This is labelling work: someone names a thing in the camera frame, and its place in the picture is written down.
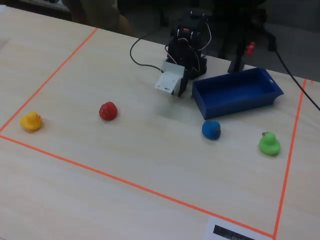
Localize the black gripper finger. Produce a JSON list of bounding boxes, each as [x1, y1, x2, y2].
[[177, 67, 189, 98]]

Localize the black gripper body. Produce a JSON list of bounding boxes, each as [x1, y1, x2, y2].
[[166, 37, 198, 76]]

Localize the green rubber duck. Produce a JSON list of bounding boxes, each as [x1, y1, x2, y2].
[[258, 131, 281, 157]]

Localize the blue plastic box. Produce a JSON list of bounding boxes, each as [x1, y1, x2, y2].
[[191, 67, 285, 121]]

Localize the blue rubber duck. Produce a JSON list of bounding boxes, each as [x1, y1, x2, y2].
[[201, 120, 222, 141]]

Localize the red rubber duck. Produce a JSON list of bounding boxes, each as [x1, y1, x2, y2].
[[98, 101, 119, 122]]

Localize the yellow rubber duck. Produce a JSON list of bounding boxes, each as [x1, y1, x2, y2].
[[19, 111, 43, 132]]

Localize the red tripod knob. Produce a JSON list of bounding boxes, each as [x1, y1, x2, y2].
[[245, 41, 257, 55]]

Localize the brown upholstered chair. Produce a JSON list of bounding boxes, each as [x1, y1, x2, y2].
[[61, 0, 136, 36]]

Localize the long orange tape strip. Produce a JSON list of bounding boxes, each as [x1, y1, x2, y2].
[[0, 134, 276, 238]]

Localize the white label with black bar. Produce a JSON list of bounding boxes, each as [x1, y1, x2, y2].
[[203, 216, 274, 240]]

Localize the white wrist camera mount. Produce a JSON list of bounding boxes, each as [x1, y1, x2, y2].
[[154, 61, 186, 96]]

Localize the red white black servo wire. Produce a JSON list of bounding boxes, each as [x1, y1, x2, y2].
[[199, 21, 213, 51]]

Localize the black camera cable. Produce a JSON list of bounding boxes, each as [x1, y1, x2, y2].
[[129, 31, 165, 73]]

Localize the thick black cable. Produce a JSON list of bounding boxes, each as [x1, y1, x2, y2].
[[274, 48, 320, 112]]

